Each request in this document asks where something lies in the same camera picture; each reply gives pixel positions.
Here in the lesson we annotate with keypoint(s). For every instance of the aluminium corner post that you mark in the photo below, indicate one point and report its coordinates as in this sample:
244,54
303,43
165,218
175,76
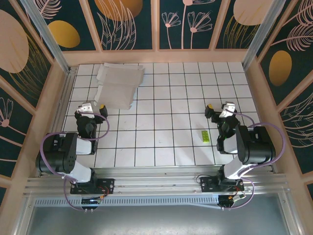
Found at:
259,36
47,36

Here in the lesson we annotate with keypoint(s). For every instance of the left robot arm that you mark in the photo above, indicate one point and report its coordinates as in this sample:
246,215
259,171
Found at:
80,148

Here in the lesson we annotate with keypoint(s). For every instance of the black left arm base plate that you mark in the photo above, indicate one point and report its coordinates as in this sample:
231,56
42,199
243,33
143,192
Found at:
107,186

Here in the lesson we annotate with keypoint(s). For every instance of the green toy brick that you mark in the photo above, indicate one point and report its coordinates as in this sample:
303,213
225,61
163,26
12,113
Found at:
206,136

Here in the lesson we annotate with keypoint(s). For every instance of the aluminium side rail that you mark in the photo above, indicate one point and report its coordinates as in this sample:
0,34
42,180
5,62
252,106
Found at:
64,95

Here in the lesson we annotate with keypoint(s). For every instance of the aluminium rail frame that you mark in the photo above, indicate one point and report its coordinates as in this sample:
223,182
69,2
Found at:
159,176

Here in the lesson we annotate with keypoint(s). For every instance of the small controller board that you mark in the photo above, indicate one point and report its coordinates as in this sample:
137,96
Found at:
91,201
230,200

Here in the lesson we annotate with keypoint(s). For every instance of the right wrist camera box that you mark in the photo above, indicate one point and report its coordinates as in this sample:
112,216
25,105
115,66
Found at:
230,107

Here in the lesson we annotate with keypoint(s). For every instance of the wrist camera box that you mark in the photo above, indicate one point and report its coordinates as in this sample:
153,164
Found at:
86,109
230,107

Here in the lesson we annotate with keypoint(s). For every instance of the grey metal panel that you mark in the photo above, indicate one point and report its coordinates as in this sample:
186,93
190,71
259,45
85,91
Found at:
156,220

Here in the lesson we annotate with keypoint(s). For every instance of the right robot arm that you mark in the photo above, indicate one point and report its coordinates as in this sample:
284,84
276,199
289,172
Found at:
256,147

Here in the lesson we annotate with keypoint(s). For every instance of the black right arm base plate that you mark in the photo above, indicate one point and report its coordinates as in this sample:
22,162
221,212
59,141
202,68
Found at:
207,184

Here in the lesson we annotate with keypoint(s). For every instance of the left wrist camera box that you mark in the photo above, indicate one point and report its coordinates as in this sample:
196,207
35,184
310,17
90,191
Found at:
86,109

